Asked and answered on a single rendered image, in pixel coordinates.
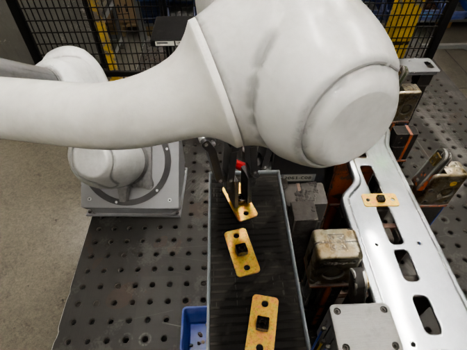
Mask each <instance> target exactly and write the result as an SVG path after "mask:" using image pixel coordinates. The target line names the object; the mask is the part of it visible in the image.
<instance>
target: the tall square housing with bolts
mask: <svg viewBox="0 0 467 350"><path fill-rule="evenodd" d="M317 336H318V337H317V338H316V340H315V342H314V344H313V346H312V348H311V350H404V348H403V346H402V342H401V339H400V336H399V333H398V330H397V328H396V325H395V322H394V319H393V316H392V313H391V310H390V308H389V306H388V305H387V304H385V303H355V304H336V305H331V306H330V307H329V309H328V311H327V313H326V315H325V317H324V319H323V321H322V323H321V325H320V327H319V329H318V330H317Z"/></svg>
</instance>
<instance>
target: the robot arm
mask: <svg viewBox="0 0 467 350"><path fill-rule="evenodd" d="M195 5H196V11H197V15H196V16H195V17H193V18H192V19H189V20H188V23H187V26H186V30H185V33H184V35H183V37H182V40H181V42H180V44H179V45H178V47H177V48H176V50H175V51H174V53H172V54H171V55H170V56H169V57H168V58H167V59H165V60H164V61H163V62H161V63H159V64H158V65H156V66H154V67H152V68H151V69H148V70H146V71H144V72H141V73H139V74H136V75H133V76H130V77H128V78H123V79H120V80H116V81H108V79H107V77H106V75H105V73H104V71H103V69H102V68H101V66H100V64H99V63H98V62H97V61H96V60H95V59H94V58H93V57H92V56H91V55H90V54H89V53H88V52H87V51H86V50H84V49H81V48H78V47H74V46H63V47H58V48H55V49H53V50H51V51H50V52H48V53H47V54H46V55H45V56H44V58H43V59H42V61H40V62H39V63H38V64H36V65H30V64H26V63H23V62H17V61H14V60H9V59H5V58H0V139H6V140H17V141H23V142H34V143H40V144H51V145H57V146H63V147H68V148H69V149H68V153H67V157H68V161H69V165H70V168H71V170H72V171H73V173H74V175H75V176H76V177H77V178H78V179H79V180H80V181H82V182H83V183H85V184H86V185H89V186H91V187H94V188H99V189H115V188H117V191H118V195H119V200H120V201H121V202H125V201H126V202H127V201H128V200H129V193H130V188H144V189H146V190H150V189H152V188H153V187H154V181H153V178H152V147H153V146H157V145H161V144H168V143H171V142H178V141H181V140H187V139H191V138H198V140H199V142H200V144H201V146H202V147H203V148H204V149H205V151H206V155H207V158H208V161H209V165H210V167H211V171H212V173H213V175H214V177H215V179H216V181H217V183H222V182H223V181H224V188H225V190H226V192H227V194H228V197H229V199H230V201H231V203H232V205H233V207H234V208H237V207H238V193H239V180H238V179H237V177H236V175H235V171H236V160H237V153H238V151H239V148H240V147H244V148H245V164H246V166H247V167H246V166H245V165H244V166H242V167H241V181H240V193H242V194H243V196H244V198H245V202H246V203H247V204H248V203H251V196H252V186H253V185H255V184H256V178H258V177H259V176H260V174H259V173H258V170H260V169H262V170H264V169H267V168H268V164H269V162H270V157H271V154H272V152H273V153H275V154H276V155H277V156H279V157H281V158H284V159H286V160H289V161H291V162H294V163H297V164H299V165H304V166H307V167H314V168H325V167H331V166H334V165H341V164H343V163H347V162H349V161H351V160H354V159H355V158H358V157H359V156H361V155H362V154H364V153H365V152H367V151H368V150H369V149H370V148H371V147H373V146H374V145H375V144H376V143H377V142H378V141H379V140H380V139H381V137H382V136H383V135H384V134H385V132H386V131H387V130H388V128H389V126H390V125H391V123H392V121H393V119H394V117H395V114H396V111H397V108H398V101H399V93H400V85H399V75H398V72H399V70H400V61H399V59H398V55H397V54H396V51H395V48H394V46H393V43H392V41H391V39H390V37H389V36H388V34H387V32H386V30H385V29H384V27H383V26H382V25H381V23H380V22H379V20H378V19H377V18H376V17H375V15H374V14H373V13H372V12H371V10H370V9H369V8H368V7H367V6H366V5H365V4H364V3H363V2H362V1H361V0H195ZM216 139H219V140H222V141H224V155H223V165H222V169H221V166H220V162H219V159H218V155H217V151H216V150H215V147H214V146H215V142H216ZM257 146H259V147H258V150H257Z"/></svg>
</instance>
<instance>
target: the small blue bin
mask: <svg viewBox="0 0 467 350"><path fill-rule="evenodd" d="M206 309H207V306H186V307H184V308H183V310H182V318H181V339H180V350H206Z"/></svg>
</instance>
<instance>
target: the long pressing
mask: <svg viewBox="0 0 467 350"><path fill-rule="evenodd" d="M390 136H391V132H390V129H389V128H388V130H387V131H386V132H385V134H384V135H383V136H382V137H381V139H380V140H379V141H378V142H377V143H376V144H375V145H374V146H373V147H371V148H370V149H369V150H368V151H367V152H365V154H366V158H355V159H354V160H351V161H349V162H347V163H346V165H347V168H348V171H349V173H350V176H351V179H352V184H351V186H349V188H348V189H346V191H345V192H344V193H343V195H342V197H341V201H340V204H341V208H342V211H343V215H344V218H345V222H346V224H347V228H351V229H354V230H355V231H356V234H357V237H358V240H359V244H360V246H361V250H362V252H363V258H362V260H361V262H360V264H359V266H360V267H363V268H364V270H365V271H366V273H367V276H368V280H369V284H370V287H369V289H367V291H368V296H369V298H370V302H371V303H385V304H387V305H388V306H389V308H390V310H391V313H392V316H393V319H394V322H395V325H396V328H397V330H398V333H399V336H400V339H401V342H402V346H403V348H404V350H467V298H466V296H465V294H464V292H463V290H462V288H461V286H460V284H459V282H458V280H457V279H456V277H455V275H454V273H453V271H452V269H451V267H450V265H449V263H448V261H447V259H446V257H445V255H444V253H443V251H442V249H441V247H440V245H439V243H438V241H437V239H436V237H435V235H434V233H433V231H432V229H431V227H430V225H429V223H428V222H427V220H426V218H425V216H424V214H423V212H422V210H421V208H420V206H419V204H418V202H417V200H416V198H415V196H414V194H413V192H412V190H411V188H410V186H409V184H408V182H407V180H406V178H405V176H404V174H403V172H402V170H401V168H400V166H399V165H398V162H397V160H396V159H395V156H394V155H393V152H392V151H391V148H390V146H389V142H390ZM363 166H369V167H371V168H372V171H373V173H374V175H375V178H376V180H377V182H378V185H379V187H380V190H381V191H382V194H388V193H393V194H395V195H396V197H397V198H398V201H399V203H400V205H399V206H382V207H387V208H388V209H389V210H390V212H391V215H392V217H393V220H394V222H395V225H396V226H397V229H398V232H399V234H400V237H401V238H402V241H403V243H402V244H392V243H390V241H389V239H388V236H387V234H386V231H385V229H384V226H383V224H382V221H381V219H380V216H379V213H378V212H377V208H378V207H366V206H364V203H363V200H362V198H361V195H362V194H370V190H369V189H368V186H367V183H366V180H365V178H364V176H363V173H362V171H361V167H363ZM417 242H420V243H421V244H418V243H417ZM375 243H377V244H378V246H376V245H375ZM401 250H403V251H406V252H407V253H408V254H409V257H410V259H411V262H412V264H413V267H414V269H415V271H416V273H417V276H418V281H407V280H405V279H404V277H403V274H402V271H401V269H400V266H399V264H398V261H397V259H396V257H395V254H394V252H395V251H401ZM419 296H422V297H425V298H427V300H428V301H429V304H430V306H431V309H432V311H433V313H434V316H435V318H436V320H437V323H438V325H439V328H440V330H441V332H440V334H435V335H431V334H428V333H427V332H426V331H425V329H424V327H423V324H422V322H421V320H420V317H419V314H418V311H417V310H416V307H415V304H414V302H413V297H419ZM411 342H414V343H415V345H416V346H415V347H413V346H411Z"/></svg>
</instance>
